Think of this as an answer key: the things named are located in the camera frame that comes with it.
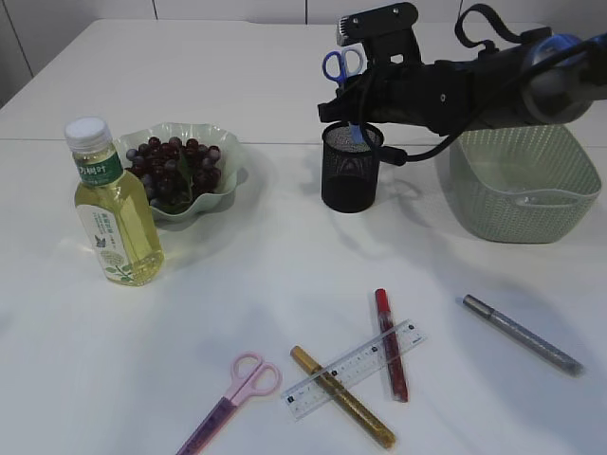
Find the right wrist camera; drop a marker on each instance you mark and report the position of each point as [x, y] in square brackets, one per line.
[383, 32]

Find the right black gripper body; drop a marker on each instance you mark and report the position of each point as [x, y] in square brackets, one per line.
[436, 96]

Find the purple artificial grape bunch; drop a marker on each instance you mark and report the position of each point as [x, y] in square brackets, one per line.
[176, 172]

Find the green translucent wavy plate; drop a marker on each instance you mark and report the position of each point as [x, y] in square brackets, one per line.
[230, 163]

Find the yellow tea bottle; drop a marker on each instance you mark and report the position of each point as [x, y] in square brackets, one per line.
[112, 205]

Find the clear plastic ruler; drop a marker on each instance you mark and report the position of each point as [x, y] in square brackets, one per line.
[349, 370]

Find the blue scissors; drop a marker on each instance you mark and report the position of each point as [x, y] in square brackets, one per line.
[336, 65]

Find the silver glitter pen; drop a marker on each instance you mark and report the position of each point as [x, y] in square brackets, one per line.
[533, 342]

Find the pink purple scissors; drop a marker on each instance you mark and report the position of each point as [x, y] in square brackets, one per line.
[250, 376]

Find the red glitter pen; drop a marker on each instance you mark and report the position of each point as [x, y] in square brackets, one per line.
[391, 347]

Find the gold glitter pen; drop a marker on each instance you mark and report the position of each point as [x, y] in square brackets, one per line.
[344, 399]

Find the black mesh pen holder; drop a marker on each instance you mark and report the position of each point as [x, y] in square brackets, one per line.
[349, 169]

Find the green plastic basket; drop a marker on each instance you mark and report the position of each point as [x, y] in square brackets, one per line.
[551, 149]

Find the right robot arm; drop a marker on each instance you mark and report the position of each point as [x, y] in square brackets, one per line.
[560, 94]

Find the clear plastic sheet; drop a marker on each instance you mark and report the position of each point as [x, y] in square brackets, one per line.
[522, 186]

